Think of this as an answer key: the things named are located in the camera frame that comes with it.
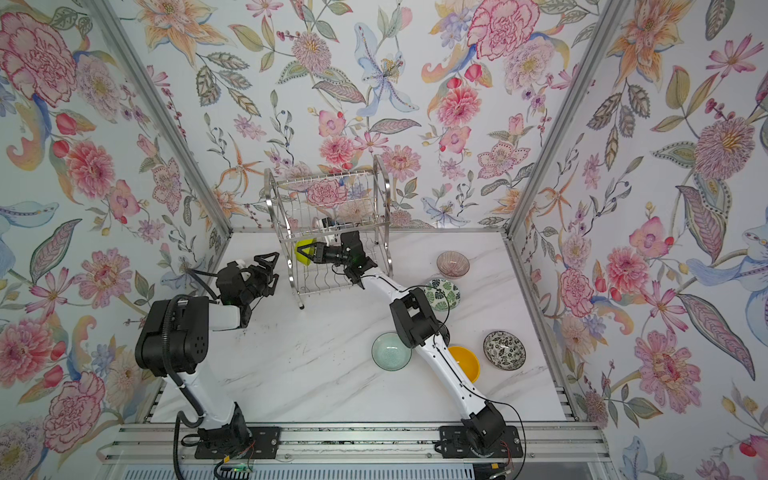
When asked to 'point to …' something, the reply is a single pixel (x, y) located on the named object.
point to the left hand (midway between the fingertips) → (284, 262)
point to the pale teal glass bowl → (389, 352)
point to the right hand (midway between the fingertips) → (298, 250)
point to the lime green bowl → (310, 250)
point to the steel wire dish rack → (357, 199)
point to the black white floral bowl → (504, 350)
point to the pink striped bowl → (453, 264)
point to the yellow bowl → (468, 362)
